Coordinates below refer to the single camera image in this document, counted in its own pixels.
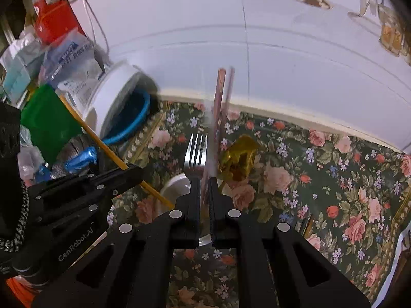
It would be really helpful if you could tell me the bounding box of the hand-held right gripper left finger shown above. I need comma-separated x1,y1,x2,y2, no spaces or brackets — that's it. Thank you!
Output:
32,178,203,308

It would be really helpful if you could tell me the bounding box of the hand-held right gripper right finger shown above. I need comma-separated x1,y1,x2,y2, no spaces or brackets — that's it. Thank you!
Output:
207,177,371,308

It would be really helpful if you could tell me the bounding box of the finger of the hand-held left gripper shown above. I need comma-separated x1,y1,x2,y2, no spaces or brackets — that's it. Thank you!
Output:
34,198,114,232
29,163,144,210

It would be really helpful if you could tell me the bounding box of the yellow chopstick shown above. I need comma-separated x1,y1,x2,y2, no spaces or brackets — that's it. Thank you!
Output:
59,95,175,210

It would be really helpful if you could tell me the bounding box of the silver metal fork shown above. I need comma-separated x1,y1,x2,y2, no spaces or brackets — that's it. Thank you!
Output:
184,134,208,197

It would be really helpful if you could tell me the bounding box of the gold metal spoon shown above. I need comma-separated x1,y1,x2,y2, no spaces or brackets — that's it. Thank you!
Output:
218,135,259,194

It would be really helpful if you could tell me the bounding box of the blue foil wrapper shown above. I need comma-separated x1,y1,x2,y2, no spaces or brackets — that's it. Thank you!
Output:
64,147,98,172
51,133,97,180

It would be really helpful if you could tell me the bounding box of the orange cloth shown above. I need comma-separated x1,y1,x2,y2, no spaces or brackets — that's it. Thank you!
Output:
5,277,40,308

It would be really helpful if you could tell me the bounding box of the clear plastic bag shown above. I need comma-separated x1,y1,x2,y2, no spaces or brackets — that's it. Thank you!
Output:
17,125,46,187

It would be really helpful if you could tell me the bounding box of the green box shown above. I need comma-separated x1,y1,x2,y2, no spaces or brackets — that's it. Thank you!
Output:
20,84,84,165

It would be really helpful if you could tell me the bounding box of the white plastic container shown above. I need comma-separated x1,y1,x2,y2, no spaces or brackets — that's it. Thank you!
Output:
82,60,160,146

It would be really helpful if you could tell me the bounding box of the floral tablecloth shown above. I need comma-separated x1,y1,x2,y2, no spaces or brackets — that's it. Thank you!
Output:
106,101,411,308

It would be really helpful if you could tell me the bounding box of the blue white plastic bag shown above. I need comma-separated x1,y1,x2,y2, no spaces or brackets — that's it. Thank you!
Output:
42,27,107,104

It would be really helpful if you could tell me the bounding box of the teal tissue box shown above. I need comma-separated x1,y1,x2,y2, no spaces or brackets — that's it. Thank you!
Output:
0,32,45,104

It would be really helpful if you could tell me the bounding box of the red box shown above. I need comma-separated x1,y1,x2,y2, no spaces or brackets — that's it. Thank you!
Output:
34,0,87,46

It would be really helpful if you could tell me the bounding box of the black white braided cord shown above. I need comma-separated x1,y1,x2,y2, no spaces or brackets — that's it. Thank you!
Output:
0,180,30,255

